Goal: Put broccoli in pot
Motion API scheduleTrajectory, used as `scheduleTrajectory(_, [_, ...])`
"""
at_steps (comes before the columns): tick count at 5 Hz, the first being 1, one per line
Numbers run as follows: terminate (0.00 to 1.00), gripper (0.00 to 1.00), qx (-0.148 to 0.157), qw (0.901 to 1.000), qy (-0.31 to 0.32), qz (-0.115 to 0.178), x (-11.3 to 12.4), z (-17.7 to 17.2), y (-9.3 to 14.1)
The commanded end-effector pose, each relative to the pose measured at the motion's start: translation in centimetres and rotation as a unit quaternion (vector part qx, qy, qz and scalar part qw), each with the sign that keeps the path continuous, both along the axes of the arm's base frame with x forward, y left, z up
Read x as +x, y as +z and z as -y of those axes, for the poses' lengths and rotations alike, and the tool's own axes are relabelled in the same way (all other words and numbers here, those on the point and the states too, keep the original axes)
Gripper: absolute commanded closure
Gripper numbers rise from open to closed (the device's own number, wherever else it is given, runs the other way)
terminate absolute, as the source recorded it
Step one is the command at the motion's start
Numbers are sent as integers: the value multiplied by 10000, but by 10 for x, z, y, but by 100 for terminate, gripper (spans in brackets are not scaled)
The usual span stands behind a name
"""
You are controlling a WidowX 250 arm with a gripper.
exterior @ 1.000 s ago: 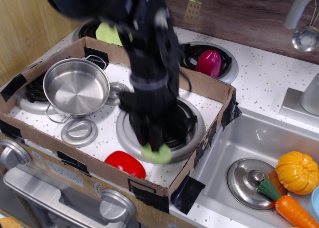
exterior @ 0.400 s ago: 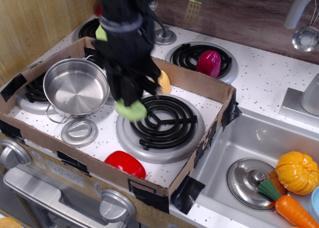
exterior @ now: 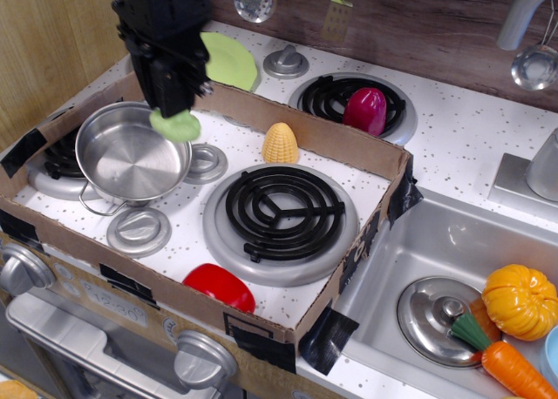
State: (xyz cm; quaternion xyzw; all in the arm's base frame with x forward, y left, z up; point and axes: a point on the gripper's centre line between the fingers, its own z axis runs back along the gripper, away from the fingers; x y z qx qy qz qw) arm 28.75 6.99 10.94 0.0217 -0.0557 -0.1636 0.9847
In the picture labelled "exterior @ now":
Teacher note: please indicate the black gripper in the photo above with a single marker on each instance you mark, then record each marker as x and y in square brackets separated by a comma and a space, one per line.
[166, 28]

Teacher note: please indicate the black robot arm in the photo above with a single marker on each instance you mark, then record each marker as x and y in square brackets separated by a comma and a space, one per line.
[163, 38]

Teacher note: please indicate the steel pot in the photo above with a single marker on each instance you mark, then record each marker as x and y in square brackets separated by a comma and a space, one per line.
[125, 161]

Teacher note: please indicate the steel pot lid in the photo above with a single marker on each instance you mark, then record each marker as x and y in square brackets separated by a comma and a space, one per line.
[426, 311]

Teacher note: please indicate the green plastic plate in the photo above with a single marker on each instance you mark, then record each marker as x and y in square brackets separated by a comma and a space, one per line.
[230, 63]

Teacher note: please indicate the grey stovetop knob middle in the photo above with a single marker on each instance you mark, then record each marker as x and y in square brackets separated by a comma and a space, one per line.
[209, 163]

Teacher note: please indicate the grey stovetop knob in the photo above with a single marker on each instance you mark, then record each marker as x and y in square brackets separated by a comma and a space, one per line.
[287, 63]
[209, 163]
[139, 232]

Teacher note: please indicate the hanging steel strainer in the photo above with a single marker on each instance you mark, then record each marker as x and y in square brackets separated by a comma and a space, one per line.
[255, 11]

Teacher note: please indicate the grey stovetop knob back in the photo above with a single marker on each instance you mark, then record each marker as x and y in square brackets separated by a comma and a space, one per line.
[287, 63]

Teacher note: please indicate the yellow toy corn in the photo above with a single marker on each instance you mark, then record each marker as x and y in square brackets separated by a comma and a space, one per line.
[280, 145]

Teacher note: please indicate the front left black burner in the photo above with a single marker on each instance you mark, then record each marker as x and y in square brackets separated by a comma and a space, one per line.
[55, 172]

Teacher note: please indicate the grey stovetop knob front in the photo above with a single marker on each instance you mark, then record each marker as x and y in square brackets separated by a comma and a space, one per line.
[139, 232]

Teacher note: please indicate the back right black burner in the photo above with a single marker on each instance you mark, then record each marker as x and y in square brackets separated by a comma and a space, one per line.
[326, 97]

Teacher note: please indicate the hanging green spatula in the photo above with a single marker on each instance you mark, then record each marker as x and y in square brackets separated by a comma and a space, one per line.
[337, 20]

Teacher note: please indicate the red toy pepper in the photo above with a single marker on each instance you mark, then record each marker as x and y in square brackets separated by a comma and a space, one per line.
[220, 284]

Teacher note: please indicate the grey oven knob left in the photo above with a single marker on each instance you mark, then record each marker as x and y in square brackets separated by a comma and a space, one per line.
[23, 271]

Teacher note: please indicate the grey oven knob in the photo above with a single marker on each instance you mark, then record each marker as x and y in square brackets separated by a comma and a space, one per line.
[201, 362]
[23, 271]

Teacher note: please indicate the cardboard fence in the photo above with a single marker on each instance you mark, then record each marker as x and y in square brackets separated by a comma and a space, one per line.
[236, 121]

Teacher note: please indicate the grey oven knob right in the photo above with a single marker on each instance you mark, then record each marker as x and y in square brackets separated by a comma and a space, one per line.
[201, 362]

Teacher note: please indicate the steel sink basin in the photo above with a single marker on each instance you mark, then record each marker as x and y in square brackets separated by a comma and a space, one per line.
[437, 237]

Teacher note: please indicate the orange toy bottom left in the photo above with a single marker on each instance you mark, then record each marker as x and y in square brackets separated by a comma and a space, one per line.
[12, 389]

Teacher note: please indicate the hanging steel ladle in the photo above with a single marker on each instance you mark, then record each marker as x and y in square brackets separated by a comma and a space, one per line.
[535, 67]

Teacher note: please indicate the grey faucet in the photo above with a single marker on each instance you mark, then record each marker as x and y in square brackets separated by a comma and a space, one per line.
[529, 185]

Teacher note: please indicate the orange toy pumpkin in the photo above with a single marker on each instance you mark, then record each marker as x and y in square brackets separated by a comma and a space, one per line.
[521, 302]

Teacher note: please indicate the orange toy carrot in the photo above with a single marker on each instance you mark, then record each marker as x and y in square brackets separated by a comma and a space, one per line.
[503, 362]

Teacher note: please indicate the light blue cup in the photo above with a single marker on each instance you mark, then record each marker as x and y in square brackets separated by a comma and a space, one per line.
[549, 358]

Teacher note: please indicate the grey oven door handle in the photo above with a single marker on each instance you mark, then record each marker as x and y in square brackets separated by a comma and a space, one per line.
[85, 346]

